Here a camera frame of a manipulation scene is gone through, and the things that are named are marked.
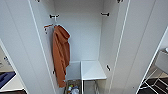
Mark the white wardrobe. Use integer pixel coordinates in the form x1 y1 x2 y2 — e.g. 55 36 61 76
28 0 134 94

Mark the orange hoodie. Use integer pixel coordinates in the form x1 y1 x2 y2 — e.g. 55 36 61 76
52 25 72 89

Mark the white clothes hanger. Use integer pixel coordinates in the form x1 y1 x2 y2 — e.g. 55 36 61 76
52 16 60 28

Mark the brown storage basket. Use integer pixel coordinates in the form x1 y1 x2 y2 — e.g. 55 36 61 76
64 79 82 94

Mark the small green item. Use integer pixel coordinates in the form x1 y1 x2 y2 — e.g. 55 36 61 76
67 85 74 94

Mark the grey flat panel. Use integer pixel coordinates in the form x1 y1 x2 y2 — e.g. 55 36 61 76
155 49 168 75

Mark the white flat board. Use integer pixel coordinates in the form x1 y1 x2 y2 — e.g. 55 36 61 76
0 74 25 92

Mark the black wall hook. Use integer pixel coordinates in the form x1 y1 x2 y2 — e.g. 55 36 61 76
49 13 61 19
100 12 110 17

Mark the white wall sign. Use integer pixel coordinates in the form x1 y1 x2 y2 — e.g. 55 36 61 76
2 55 10 66

